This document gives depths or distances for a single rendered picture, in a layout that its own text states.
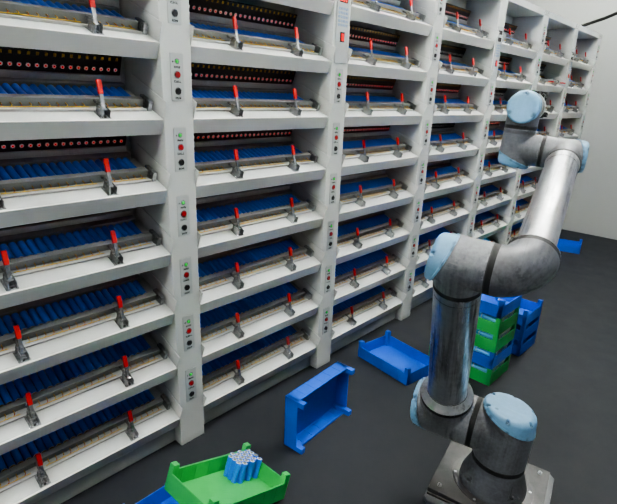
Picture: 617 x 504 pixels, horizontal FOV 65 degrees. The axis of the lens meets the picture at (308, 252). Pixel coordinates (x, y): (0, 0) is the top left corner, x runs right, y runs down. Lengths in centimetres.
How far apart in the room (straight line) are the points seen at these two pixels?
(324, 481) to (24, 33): 146
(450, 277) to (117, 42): 98
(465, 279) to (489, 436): 58
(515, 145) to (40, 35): 126
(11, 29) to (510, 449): 159
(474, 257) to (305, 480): 95
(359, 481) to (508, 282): 90
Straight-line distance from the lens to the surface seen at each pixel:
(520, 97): 156
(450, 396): 145
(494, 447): 154
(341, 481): 171
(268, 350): 203
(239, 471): 163
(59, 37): 132
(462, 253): 109
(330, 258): 204
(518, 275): 108
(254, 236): 170
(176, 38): 146
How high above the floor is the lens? 118
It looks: 18 degrees down
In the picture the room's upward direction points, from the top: 2 degrees clockwise
